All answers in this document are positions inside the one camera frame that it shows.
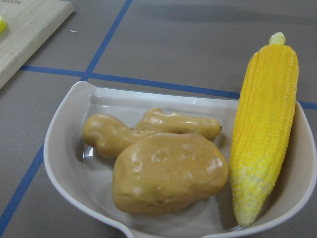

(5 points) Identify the toy potato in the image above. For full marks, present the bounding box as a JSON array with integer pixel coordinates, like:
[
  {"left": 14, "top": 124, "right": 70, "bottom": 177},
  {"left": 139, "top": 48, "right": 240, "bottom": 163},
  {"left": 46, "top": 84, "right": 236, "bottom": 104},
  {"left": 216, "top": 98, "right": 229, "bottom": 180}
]
[{"left": 112, "top": 133, "right": 228, "bottom": 215}]

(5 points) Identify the toy ginger root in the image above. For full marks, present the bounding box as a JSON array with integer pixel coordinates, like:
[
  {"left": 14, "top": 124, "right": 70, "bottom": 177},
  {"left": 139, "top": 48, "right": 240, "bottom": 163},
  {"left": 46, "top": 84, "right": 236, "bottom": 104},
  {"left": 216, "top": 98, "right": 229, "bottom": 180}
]
[{"left": 82, "top": 108, "right": 222, "bottom": 158}]

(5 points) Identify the beige dustpan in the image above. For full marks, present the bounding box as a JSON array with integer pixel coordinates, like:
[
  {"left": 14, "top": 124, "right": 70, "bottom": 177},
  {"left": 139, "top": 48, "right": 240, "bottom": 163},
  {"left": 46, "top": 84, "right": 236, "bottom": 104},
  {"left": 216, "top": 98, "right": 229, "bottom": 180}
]
[{"left": 44, "top": 81, "right": 317, "bottom": 238}]

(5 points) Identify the yellow toy corn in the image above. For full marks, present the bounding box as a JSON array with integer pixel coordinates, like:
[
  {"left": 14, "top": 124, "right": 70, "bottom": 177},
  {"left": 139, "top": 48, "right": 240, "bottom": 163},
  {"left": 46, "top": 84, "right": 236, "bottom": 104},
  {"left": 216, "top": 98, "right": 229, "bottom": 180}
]
[{"left": 229, "top": 32, "right": 299, "bottom": 227}]

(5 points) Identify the bamboo cutting board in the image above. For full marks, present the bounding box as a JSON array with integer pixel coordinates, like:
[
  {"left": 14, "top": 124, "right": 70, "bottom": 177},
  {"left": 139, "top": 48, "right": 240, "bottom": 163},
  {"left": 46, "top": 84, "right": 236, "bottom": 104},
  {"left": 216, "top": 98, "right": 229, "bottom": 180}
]
[{"left": 0, "top": 0, "right": 74, "bottom": 87}]

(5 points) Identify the yellow lemon slice toy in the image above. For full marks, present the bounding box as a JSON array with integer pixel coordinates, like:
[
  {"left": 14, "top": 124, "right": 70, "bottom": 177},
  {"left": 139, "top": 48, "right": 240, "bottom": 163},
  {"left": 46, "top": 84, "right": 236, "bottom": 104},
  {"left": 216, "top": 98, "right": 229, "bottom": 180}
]
[{"left": 0, "top": 16, "right": 7, "bottom": 33}]

